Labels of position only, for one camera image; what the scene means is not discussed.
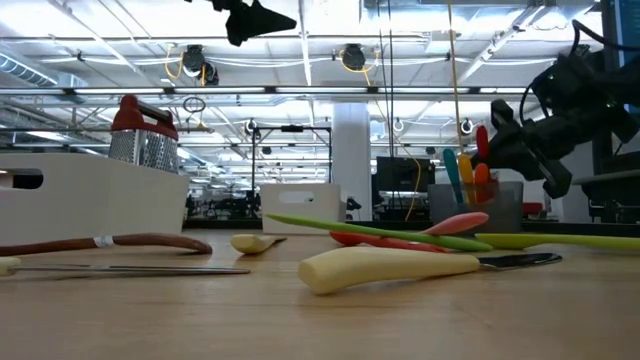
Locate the black metal camera stand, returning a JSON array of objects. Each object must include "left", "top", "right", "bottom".
[{"left": 249, "top": 123, "right": 335, "bottom": 221}]

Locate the black aluminium table frame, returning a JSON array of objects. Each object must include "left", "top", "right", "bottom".
[{"left": 182, "top": 218, "right": 640, "bottom": 239}]

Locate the red silicone spoon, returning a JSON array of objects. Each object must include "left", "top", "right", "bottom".
[{"left": 328, "top": 229, "right": 451, "bottom": 254}]

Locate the brown wooden spoon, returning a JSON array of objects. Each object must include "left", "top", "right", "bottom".
[{"left": 0, "top": 232, "right": 214, "bottom": 258}]

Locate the white plastic bin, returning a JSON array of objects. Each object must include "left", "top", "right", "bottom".
[
  {"left": 259, "top": 182, "right": 342, "bottom": 235},
  {"left": 0, "top": 151, "right": 191, "bottom": 246}
]

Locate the thin yellow cable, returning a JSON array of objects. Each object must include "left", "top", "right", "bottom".
[{"left": 394, "top": 134, "right": 424, "bottom": 222}]

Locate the cream-handled steel knife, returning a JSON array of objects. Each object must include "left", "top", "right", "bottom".
[
  {"left": 0, "top": 255, "right": 252, "bottom": 278},
  {"left": 230, "top": 232, "right": 288, "bottom": 254},
  {"left": 297, "top": 245, "right": 564, "bottom": 296}
]

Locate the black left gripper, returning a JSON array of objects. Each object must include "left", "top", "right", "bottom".
[{"left": 184, "top": 0, "right": 298, "bottom": 48}]

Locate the blue silicone spatula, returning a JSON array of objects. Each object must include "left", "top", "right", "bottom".
[{"left": 442, "top": 147, "right": 465, "bottom": 205}]

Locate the black flat screen display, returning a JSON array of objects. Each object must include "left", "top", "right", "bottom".
[{"left": 374, "top": 155, "right": 437, "bottom": 194}]

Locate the pink silicone spatula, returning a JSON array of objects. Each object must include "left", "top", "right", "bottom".
[{"left": 419, "top": 210, "right": 491, "bottom": 236}]

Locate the steel box grater red handle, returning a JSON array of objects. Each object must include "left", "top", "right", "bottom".
[{"left": 108, "top": 93, "right": 180, "bottom": 174}]

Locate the black monitor stand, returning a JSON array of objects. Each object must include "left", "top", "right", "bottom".
[{"left": 589, "top": 132, "right": 615, "bottom": 175}]

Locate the yellow silicone spatula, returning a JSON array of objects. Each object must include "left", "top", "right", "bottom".
[{"left": 457, "top": 153, "right": 476, "bottom": 206}]

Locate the green silicone spatula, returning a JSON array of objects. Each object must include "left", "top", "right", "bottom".
[{"left": 264, "top": 212, "right": 495, "bottom": 253}]

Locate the thin black cable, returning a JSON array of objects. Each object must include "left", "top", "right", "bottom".
[
  {"left": 387, "top": 0, "right": 396, "bottom": 221},
  {"left": 378, "top": 27, "right": 386, "bottom": 221}
]

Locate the grey desk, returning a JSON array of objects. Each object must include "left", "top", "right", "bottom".
[{"left": 571, "top": 168, "right": 640, "bottom": 224}]

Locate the white square pillar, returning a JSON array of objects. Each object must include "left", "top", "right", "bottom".
[{"left": 331, "top": 101, "right": 373, "bottom": 222}]

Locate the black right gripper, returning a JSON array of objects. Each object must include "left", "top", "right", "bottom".
[{"left": 472, "top": 49, "right": 617, "bottom": 200}]

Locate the silver ventilation duct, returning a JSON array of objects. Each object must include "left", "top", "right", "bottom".
[{"left": 0, "top": 49, "right": 90, "bottom": 90}]

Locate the light green silicone spoon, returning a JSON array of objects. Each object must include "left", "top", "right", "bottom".
[{"left": 473, "top": 231, "right": 640, "bottom": 253}]

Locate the orange silicone spatula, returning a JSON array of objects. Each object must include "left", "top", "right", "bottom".
[{"left": 472, "top": 162, "right": 492, "bottom": 206}]

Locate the computer monitor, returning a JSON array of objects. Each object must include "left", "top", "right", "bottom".
[{"left": 602, "top": 0, "right": 640, "bottom": 119}]

